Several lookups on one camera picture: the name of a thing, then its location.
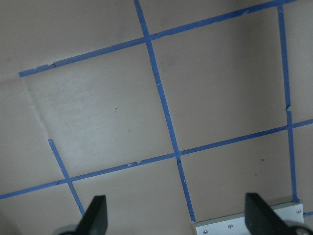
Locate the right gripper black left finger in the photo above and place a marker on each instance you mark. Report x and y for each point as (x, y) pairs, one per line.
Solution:
(95, 219)

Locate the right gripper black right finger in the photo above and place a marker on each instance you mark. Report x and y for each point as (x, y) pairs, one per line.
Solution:
(260, 219)

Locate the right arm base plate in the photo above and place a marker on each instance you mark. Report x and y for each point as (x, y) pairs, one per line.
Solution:
(290, 212)

